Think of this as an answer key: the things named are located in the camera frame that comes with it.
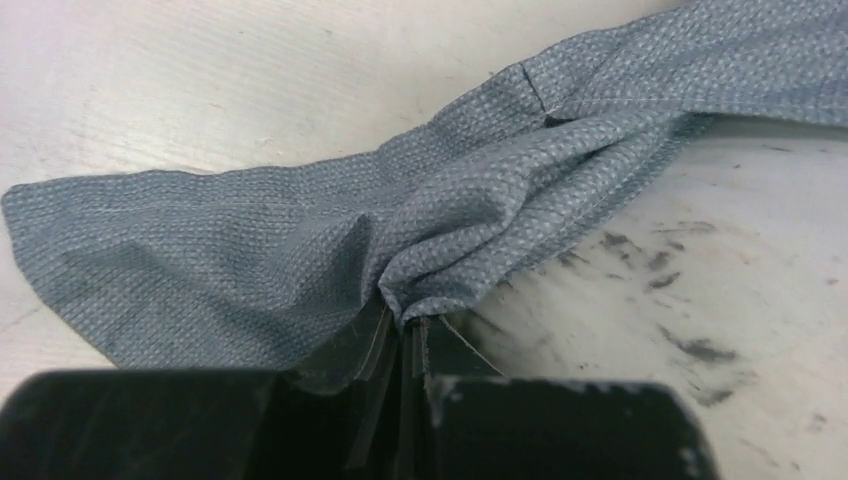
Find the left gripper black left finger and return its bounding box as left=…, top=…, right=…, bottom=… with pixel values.
left=1, top=300, right=398, bottom=479

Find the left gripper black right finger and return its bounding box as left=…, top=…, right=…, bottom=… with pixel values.
left=407, top=317, right=719, bottom=479

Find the patchwork green beige pillowcase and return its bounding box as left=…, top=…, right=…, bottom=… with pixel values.
left=2, top=1, right=847, bottom=368

